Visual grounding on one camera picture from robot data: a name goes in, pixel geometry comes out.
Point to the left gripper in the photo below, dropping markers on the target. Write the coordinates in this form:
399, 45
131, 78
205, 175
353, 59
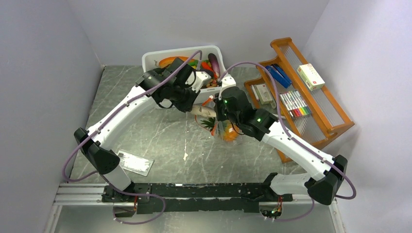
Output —
186, 107

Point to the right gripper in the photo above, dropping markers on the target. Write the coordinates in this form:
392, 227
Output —
219, 116

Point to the toy grey fish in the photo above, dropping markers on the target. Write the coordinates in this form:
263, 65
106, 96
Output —
203, 111

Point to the clear zip top bag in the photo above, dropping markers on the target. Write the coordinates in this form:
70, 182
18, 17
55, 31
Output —
206, 117

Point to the toy pineapple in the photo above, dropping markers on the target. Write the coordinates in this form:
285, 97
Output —
224, 130

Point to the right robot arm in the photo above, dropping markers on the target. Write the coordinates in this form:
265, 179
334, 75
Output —
324, 173

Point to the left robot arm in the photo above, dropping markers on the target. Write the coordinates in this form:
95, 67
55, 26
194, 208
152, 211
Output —
178, 82

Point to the small white box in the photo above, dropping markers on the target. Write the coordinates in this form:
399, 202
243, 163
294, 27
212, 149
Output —
264, 94

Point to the toy red chili pepper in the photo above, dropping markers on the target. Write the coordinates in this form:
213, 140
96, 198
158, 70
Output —
205, 65

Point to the toy orange papaya slice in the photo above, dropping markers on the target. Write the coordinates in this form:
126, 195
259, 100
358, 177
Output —
167, 61

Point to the white marker pen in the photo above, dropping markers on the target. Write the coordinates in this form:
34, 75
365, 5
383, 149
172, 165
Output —
283, 117

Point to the blue stapler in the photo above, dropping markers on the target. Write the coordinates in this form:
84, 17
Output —
279, 75

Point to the wooden shelf rack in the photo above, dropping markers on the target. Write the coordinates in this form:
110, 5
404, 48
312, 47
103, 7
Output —
327, 120

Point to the coloured marker set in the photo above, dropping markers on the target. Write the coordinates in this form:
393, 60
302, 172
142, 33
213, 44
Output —
295, 104

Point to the flat clear packet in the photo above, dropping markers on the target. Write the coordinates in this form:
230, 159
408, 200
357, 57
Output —
134, 163

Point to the white red box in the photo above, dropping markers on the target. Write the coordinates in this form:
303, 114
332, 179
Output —
310, 77

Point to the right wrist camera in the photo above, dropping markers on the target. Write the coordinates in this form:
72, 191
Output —
227, 82

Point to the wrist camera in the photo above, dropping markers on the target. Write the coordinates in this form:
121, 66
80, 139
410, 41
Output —
227, 82
201, 78

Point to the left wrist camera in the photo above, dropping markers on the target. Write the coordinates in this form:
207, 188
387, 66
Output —
201, 78

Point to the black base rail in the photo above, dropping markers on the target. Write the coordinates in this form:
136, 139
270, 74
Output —
151, 198

